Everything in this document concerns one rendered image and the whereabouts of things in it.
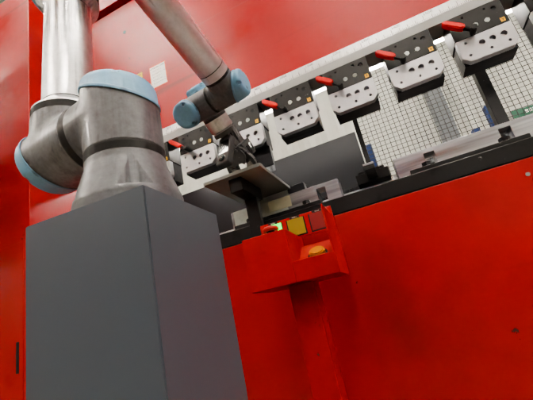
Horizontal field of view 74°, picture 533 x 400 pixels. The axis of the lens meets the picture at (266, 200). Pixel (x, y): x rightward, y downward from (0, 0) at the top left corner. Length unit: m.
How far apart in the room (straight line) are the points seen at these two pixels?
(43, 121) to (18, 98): 1.21
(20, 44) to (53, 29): 1.24
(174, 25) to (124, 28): 1.08
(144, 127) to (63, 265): 0.21
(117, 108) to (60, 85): 0.20
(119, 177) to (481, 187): 0.82
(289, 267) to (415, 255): 0.35
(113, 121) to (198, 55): 0.42
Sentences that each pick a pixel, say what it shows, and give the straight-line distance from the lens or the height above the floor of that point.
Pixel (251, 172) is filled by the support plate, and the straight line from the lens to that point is 1.00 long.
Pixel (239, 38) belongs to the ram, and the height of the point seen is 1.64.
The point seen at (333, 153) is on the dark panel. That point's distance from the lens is 1.76.
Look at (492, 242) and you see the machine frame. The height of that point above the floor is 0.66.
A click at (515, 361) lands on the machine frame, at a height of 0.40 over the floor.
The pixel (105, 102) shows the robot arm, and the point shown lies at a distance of 0.56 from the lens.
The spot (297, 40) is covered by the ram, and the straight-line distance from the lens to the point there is 1.41.
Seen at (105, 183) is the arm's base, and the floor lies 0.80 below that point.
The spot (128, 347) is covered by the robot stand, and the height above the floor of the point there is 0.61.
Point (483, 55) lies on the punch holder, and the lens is 1.27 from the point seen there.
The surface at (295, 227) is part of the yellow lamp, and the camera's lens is 0.94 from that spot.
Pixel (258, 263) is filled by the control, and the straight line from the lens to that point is 0.80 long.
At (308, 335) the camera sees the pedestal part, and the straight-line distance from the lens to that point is 0.82.
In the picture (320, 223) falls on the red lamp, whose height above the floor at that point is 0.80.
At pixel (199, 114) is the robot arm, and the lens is 1.00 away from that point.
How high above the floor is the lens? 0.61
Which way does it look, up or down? 18 degrees up
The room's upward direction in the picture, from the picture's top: 13 degrees counter-clockwise
